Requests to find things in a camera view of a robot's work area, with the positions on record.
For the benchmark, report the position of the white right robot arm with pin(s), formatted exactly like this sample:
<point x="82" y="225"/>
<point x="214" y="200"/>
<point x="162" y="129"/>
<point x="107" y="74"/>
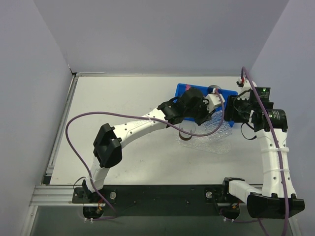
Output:
<point x="277" y="198"/>

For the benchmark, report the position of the clear cup brown band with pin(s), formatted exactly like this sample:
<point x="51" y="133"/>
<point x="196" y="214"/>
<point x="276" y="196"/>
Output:
<point x="187" y="128"/>

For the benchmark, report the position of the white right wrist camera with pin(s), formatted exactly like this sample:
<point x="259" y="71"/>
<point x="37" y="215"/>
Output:
<point x="244" y="84"/>

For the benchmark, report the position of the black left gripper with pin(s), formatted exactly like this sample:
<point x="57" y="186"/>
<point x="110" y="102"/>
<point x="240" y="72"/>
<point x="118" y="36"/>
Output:
<point x="204" y="115"/>

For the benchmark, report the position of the blue plastic divided bin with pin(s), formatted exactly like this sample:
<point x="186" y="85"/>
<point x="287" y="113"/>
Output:
<point x="180" y="89"/>

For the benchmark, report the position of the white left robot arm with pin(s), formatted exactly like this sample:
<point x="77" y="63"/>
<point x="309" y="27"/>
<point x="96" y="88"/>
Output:
<point x="111" y="140"/>

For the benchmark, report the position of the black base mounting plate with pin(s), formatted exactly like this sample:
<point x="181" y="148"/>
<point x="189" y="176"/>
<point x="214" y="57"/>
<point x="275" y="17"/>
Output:
<point x="158" y="200"/>

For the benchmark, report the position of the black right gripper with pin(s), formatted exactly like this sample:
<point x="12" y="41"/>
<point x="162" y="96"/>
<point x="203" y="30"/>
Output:
<point x="229" y="108"/>

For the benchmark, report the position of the clear textured acrylic stand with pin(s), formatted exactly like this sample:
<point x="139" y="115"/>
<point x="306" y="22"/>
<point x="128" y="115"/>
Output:
<point x="224" y="130"/>

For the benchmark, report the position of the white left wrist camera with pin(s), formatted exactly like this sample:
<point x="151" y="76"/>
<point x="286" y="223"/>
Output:
<point x="214" y="101"/>

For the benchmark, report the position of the aluminium frame rail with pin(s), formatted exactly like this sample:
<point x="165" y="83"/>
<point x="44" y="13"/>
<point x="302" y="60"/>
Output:
<point x="52" y="195"/>

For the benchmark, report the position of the blue tinted cup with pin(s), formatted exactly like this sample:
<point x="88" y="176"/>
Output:
<point x="214" y="88"/>

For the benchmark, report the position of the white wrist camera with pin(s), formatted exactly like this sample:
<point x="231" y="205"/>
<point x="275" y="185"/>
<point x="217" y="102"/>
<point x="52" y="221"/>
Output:
<point x="244" y="84"/>
<point x="214" y="101"/>

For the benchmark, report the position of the clear textured oval tray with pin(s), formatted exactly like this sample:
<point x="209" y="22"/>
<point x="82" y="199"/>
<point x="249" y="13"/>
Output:
<point x="217" y="143"/>

